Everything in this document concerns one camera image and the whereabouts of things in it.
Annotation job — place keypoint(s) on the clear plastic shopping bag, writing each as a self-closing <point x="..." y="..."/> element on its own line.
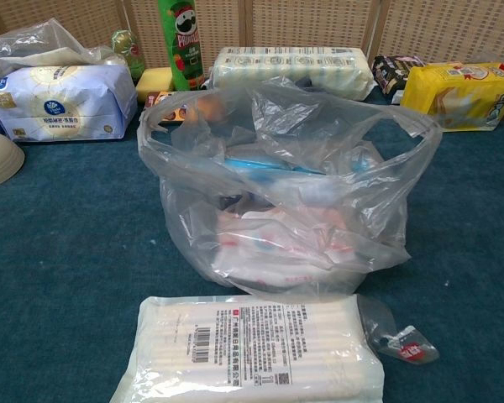
<point x="277" y="210"/>

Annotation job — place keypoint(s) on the beige bowl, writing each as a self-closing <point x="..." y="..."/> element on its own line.
<point x="0" y="159"/>

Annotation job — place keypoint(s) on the teal table cloth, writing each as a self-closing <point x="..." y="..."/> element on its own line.
<point x="67" y="252"/>

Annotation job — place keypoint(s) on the wicker folding screen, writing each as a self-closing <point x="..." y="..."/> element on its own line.
<point x="319" y="21"/>

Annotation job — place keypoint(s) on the long white paper cup pack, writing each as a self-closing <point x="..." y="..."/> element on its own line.
<point x="285" y="63"/>

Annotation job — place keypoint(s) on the black snack pack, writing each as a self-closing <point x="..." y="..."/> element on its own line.
<point x="390" y="75"/>

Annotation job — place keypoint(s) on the white tissue pack blue logo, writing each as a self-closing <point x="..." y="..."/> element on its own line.
<point x="59" y="109"/>

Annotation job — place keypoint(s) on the small grey red-label sachet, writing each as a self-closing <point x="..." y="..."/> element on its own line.
<point x="411" y="348"/>

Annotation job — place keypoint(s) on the green Pringles can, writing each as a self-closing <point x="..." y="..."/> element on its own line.
<point x="187" y="42"/>

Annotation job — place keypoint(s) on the crumpled clear bag with items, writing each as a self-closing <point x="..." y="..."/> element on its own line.
<point x="33" y="46"/>

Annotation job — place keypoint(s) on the white pink wipes pack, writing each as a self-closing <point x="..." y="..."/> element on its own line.
<point x="269" y="252"/>

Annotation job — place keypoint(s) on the yellow wafer pack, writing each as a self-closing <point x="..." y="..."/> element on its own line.
<point x="445" y="96"/>

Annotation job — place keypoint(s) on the brown chocolate biscuit box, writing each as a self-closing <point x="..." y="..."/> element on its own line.
<point x="161" y="103"/>

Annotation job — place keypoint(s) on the yellow sponge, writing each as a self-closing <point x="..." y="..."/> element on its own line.
<point x="151" y="84"/>

